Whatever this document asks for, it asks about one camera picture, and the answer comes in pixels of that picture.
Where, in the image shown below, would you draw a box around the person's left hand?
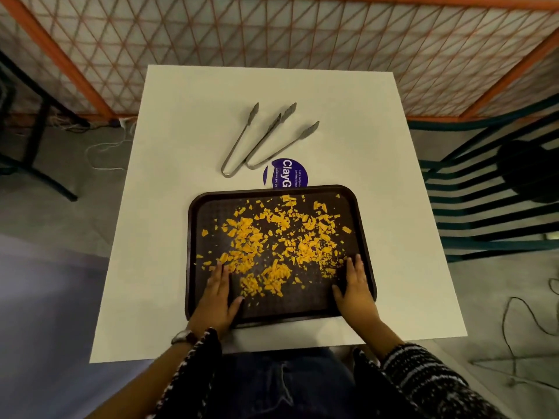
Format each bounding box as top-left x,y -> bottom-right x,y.
188,262 -> 245,340

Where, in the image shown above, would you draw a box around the person's right hand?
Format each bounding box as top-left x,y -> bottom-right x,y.
331,253 -> 381,335

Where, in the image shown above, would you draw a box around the person's right forearm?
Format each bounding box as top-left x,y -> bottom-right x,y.
356,317 -> 404,362

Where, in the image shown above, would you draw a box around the person's left forearm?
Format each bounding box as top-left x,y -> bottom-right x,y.
86,336 -> 197,419

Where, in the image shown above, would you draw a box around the dark brown plastic tray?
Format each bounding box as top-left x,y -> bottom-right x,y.
185,184 -> 377,330

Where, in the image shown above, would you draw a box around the pile of orange crumbled pieces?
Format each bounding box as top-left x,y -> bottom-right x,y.
195,194 -> 353,300

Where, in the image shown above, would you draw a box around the blue denim jeans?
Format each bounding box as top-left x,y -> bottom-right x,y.
216,348 -> 365,419

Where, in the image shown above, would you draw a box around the black and white knit cardigan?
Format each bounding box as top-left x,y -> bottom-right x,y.
146,328 -> 509,419

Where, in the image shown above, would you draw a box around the round purple sticker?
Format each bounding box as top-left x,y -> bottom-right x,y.
262,158 -> 309,189

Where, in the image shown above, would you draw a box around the metal serving tongs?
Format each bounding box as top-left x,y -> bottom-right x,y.
220,102 -> 283,178
245,102 -> 320,171

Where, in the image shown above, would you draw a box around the green metal slatted chair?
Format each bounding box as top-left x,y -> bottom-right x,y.
407,93 -> 559,263

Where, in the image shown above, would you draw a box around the black round seat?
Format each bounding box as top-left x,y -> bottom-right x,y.
496,139 -> 559,204

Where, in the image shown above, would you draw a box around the orange mesh fence panel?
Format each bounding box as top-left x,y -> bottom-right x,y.
0,0 -> 559,123

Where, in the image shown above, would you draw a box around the wristwatch with dark strap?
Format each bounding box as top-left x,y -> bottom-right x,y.
171,329 -> 198,347

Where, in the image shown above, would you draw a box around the black floor cable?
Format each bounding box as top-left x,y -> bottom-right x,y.
501,278 -> 559,389

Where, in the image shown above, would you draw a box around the white floor cable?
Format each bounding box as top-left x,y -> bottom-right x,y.
84,119 -> 139,171

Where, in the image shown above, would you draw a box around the black metal table frame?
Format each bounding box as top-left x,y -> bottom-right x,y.
0,50 -> 91,202

